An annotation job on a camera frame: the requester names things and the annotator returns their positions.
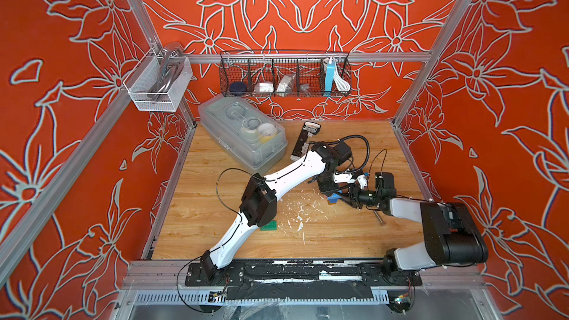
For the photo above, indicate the clear plastic storage box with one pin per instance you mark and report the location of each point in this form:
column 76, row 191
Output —
column 249, row 136

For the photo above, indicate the green lego brick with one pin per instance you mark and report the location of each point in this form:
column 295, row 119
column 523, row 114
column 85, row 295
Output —
column 271, row 226

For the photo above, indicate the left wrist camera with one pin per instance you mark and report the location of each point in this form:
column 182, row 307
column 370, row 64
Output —
column 350, row 178

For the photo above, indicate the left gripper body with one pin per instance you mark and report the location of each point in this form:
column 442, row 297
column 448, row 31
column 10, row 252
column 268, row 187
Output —
column 327, row 184

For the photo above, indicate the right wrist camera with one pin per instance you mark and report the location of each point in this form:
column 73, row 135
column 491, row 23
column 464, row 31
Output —
column 385, row 184

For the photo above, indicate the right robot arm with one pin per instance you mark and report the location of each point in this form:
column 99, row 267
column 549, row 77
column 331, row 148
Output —
column 450, row 236

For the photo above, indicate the black white power strip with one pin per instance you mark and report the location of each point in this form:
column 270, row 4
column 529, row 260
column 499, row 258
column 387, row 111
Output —
column 309, row 129

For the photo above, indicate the light blue lego brick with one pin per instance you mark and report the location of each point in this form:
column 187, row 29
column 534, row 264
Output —
column 336, row 198

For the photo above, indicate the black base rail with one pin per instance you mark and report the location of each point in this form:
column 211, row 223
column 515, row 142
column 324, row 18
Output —
column 305, row 280

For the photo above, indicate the white mesh basket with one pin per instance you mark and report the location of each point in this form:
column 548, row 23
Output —
column 154, row 87

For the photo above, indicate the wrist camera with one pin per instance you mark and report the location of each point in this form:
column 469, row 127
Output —
column 350, row 178
column 385, row 184

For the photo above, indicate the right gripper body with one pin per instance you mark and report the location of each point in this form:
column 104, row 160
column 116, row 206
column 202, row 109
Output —
column 363, row 198

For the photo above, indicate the steel bolt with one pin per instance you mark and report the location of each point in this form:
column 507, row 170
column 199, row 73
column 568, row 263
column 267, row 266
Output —
column 379, row 218

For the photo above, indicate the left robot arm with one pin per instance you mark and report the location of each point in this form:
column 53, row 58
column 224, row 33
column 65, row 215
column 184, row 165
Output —
column 260, row 198

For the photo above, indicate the light blue box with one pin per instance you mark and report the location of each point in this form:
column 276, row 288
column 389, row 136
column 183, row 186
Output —
column 330, row 68

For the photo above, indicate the black wire basket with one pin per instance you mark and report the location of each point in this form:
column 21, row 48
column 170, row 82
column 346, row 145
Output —
column 294, row 73

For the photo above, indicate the dark round jar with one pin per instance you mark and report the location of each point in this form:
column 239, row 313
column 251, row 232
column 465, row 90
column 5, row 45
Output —
column 238, row 88

